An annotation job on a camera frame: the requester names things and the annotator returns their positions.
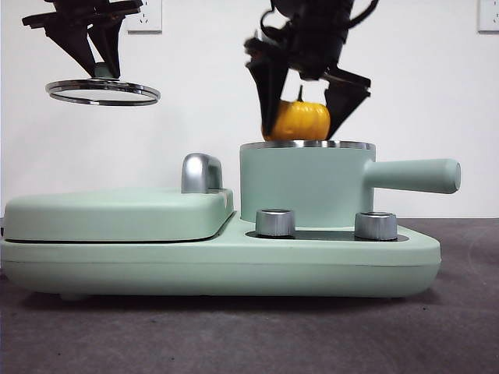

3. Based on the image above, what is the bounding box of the glass lid with green knob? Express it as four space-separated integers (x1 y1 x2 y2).
44 61 161 107

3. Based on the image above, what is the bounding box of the yellow toy pumpkin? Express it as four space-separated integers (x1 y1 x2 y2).
261 85 331 142

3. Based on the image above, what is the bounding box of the silver control knob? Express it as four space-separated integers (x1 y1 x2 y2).
354 211 398 240
255 209 296 238

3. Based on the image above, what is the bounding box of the mint green griddle cover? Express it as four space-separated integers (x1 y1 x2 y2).
3 186 237 243

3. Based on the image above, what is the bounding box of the mint green breakfast maker base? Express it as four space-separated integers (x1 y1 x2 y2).
0 213 442 303

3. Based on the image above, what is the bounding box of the white wall socket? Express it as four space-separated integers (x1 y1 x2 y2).
477 0 499 34
126 0 163 34

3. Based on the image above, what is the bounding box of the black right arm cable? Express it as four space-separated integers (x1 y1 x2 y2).
259 8 293 40
346 0 380 30

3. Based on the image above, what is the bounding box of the mint green pot with handle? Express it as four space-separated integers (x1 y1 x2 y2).
239 139 462 231

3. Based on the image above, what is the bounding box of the silver griddle cover handle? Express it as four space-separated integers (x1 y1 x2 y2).
181 153 225 195

